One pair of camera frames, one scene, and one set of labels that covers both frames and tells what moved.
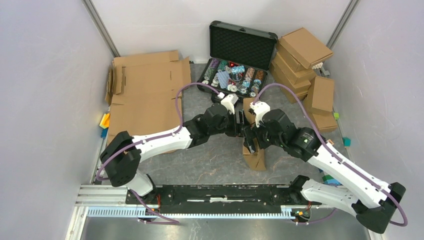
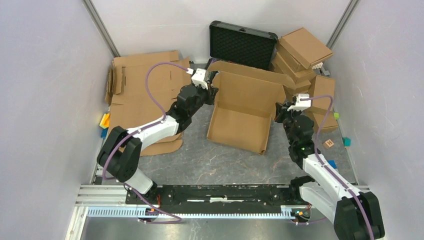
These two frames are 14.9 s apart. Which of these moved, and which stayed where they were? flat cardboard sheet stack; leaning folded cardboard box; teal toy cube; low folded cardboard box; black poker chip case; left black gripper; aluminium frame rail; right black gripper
Moved: right black gripper; left black gripper
Stayed: flat cardboard sheet stack; leaning folded cardboard box; black poker chip case; teal toy cube; low folded cardboard box; aluminium frame rail
